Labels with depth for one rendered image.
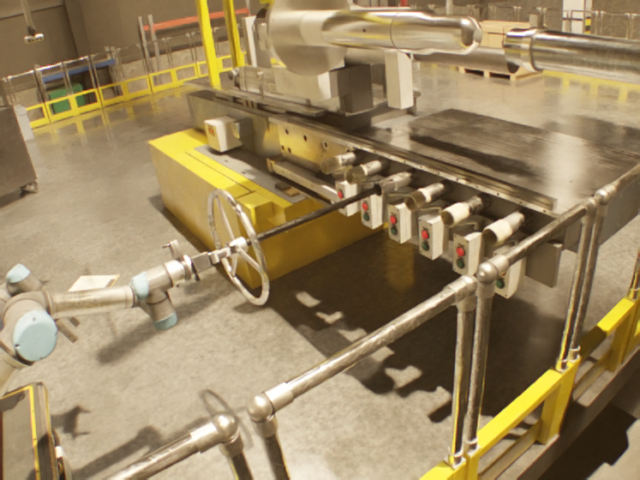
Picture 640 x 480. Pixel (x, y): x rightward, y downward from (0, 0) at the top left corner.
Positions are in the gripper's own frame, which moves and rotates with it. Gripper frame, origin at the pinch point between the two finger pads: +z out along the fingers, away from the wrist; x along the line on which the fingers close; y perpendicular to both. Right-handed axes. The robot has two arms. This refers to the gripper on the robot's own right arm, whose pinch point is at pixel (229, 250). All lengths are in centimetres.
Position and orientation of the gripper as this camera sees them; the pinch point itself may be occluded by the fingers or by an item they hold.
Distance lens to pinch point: 154.3
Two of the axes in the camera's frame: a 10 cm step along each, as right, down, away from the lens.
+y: 3.5, 9.3, 1.0
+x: 4.8, -0.9, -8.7
